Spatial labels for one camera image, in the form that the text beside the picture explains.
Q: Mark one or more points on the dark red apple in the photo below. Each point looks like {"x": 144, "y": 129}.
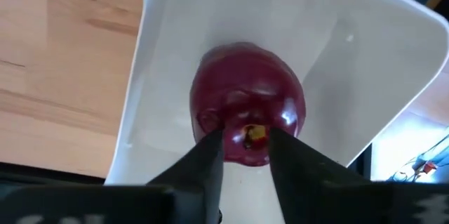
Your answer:
{"x": 245, "y": 101}

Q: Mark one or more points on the white plastic tray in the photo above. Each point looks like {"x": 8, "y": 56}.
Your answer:
{"x": 336, "y": 76}

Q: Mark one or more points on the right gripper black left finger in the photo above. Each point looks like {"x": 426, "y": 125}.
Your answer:
{"x": 200, "y": 178}

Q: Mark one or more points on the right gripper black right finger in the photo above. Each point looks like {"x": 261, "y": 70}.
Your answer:
{"x": 301, "y": 178}

